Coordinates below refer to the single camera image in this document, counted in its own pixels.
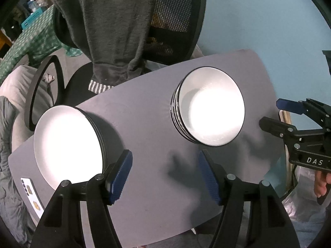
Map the light blue smartphone with stickers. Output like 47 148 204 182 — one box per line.
20 177 46 219

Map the wooden frame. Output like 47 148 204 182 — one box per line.
278 110 295 192

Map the black mesh office chair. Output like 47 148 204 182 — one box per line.
53 0 207 106

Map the black chair armrest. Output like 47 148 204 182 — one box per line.
24 55 65 132

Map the clear plastic bag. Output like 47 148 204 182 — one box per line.
281 160 329 223

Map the blue storage box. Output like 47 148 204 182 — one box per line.
21 0 49 29

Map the person's right hand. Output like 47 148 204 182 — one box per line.
314 170 331 198

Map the beige cushion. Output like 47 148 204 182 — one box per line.
0 64 55 150

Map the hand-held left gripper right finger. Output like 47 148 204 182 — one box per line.
199 150 300 248

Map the white ribbed bowl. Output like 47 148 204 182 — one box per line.
173 83 197 144
177 67 246 148
169 88 192 141

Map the white plate with black rim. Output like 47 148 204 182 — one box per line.
33 105 104 190
78 106 108 176

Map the dark grey fleece garment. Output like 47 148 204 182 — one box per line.
50 0 156 95

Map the grey quilted duvet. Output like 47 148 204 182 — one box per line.
0 95 39 238

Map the green checked cloth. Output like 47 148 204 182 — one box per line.
0 4 83 78

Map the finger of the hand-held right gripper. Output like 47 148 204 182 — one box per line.
259 117 298 138
276 98 331 132

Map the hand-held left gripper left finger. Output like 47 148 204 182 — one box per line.
30 149 133 248

